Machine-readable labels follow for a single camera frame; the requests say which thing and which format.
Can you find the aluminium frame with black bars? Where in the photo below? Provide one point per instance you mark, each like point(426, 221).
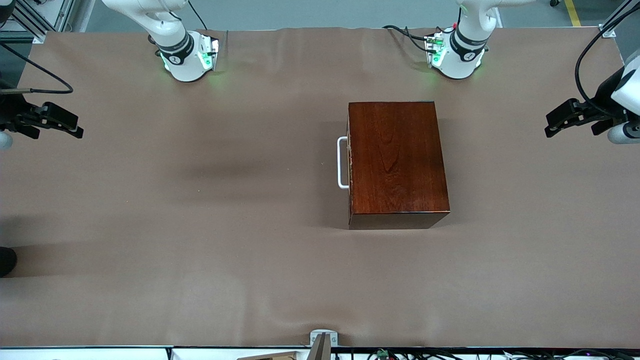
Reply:
point(55, 12)

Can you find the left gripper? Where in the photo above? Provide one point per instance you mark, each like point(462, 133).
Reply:
point(603, 96)

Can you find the black shoe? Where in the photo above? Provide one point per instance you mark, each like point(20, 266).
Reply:
point(6, 261)

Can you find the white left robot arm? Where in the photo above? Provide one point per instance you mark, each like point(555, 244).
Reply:
point(462, 57)

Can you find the light wooden board piece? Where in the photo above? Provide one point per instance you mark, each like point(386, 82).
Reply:
point(270, 356)

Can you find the aluminium frame profile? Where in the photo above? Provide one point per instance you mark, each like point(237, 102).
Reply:
point(614, 21)

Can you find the grey metal table bracket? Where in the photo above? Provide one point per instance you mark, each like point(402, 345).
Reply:
point(608, 32)
point(324, 334)
point(39, 37)

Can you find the grey camera stand bar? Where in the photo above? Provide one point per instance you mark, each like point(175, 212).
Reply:
point(320, 350)

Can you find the brown table cover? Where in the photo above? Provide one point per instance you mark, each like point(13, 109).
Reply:
point(200, 250)

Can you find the yellow floor tape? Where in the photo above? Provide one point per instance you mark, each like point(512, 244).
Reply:
point(573, 12)

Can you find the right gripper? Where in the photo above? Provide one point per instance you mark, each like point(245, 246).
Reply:
point(11, 108)

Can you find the dark wooden cabinet box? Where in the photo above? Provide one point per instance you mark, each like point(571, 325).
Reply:
point(395, 160)

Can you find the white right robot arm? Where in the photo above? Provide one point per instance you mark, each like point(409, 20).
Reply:
point(180, 55)

